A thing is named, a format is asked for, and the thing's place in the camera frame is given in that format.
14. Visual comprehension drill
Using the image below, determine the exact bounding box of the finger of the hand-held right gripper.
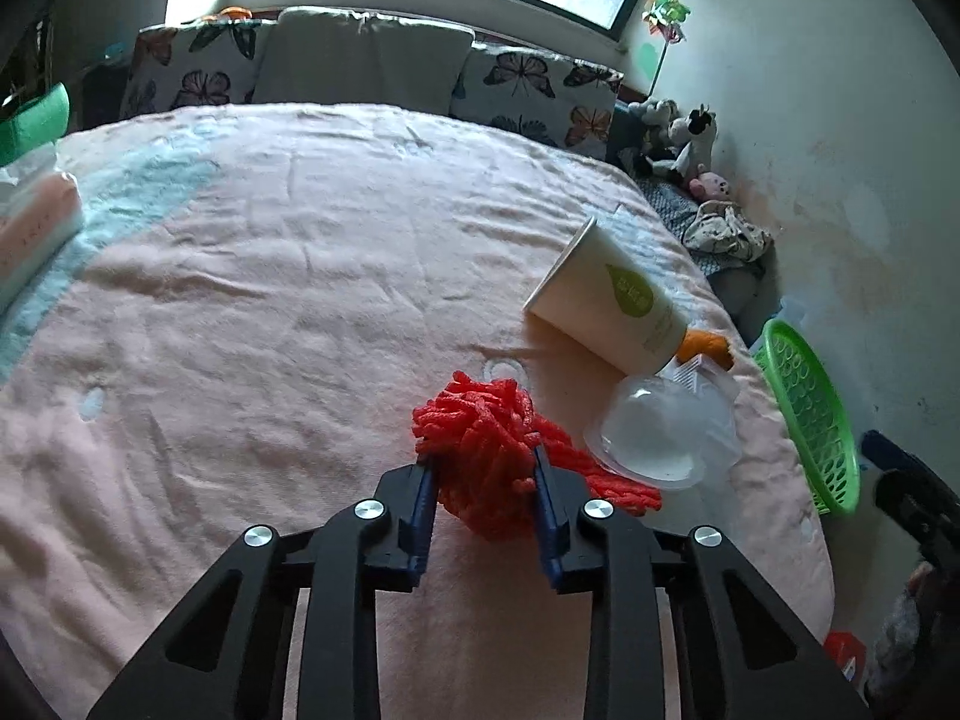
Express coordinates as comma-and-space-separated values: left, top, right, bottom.
861, 430, 932, 475
876, 469, 960, 565

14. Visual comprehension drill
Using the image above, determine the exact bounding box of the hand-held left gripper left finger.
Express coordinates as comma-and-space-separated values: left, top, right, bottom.
86, 463, 440, 720

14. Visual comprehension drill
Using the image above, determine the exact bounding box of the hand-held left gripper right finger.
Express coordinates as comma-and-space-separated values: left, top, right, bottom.
531, 444, 875, 720

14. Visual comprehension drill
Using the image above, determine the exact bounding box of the green plastic basket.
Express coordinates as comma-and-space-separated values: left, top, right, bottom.
752, 319, 862, 517

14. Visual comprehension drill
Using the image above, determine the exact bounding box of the red chenille cloth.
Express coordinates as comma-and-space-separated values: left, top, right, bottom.
411, 377, 665, 545

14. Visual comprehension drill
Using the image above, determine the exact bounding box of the clear plastic pudding cup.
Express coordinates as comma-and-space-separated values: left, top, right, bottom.
583, 373, 740, 492

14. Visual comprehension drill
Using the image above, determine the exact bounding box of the clear plastic tray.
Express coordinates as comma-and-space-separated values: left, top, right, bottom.
660, 356, 740, 400

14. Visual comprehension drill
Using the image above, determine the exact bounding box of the orange wrapper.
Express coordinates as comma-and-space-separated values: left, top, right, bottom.
677, 330, 733, 372

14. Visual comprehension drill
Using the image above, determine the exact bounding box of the white paper cup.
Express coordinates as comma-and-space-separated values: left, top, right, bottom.
523, 216, 689, 377

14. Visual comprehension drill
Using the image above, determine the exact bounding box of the red box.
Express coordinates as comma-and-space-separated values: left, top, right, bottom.
823, 631, 868, 683

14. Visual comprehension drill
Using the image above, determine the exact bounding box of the pink blanket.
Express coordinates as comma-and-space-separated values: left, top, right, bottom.
0, 101, 837, 720

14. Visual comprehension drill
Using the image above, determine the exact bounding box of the floral patterned cloth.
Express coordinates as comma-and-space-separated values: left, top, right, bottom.
682, 199, 773, 263

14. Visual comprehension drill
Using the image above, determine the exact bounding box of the pink plush toy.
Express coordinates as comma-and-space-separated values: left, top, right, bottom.
686, 171, 733, 203

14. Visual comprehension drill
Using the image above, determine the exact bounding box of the grey patterned cushion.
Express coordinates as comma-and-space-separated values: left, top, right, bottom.
637, 176, 713, 241

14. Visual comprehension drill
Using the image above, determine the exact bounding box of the black white plush cow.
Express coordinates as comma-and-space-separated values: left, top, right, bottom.
649, 105, 719, 181

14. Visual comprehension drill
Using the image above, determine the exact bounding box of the grey plush toy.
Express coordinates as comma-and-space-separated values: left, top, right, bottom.
628, 97, 680, 130

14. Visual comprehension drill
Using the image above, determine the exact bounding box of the butterfly print pillow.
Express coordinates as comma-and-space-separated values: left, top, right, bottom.
448, 41, 625, 163
120, 17, 275, 121

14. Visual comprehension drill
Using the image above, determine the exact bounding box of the white cushion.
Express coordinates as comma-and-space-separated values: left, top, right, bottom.
251, 6, 477, 118

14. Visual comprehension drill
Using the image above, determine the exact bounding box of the colourful pinwheel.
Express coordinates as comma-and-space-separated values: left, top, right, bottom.
641, 0, 692, 100

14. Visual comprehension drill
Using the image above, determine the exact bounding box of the green plastic bin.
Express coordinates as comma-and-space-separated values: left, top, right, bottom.
0, 82, 71, 166

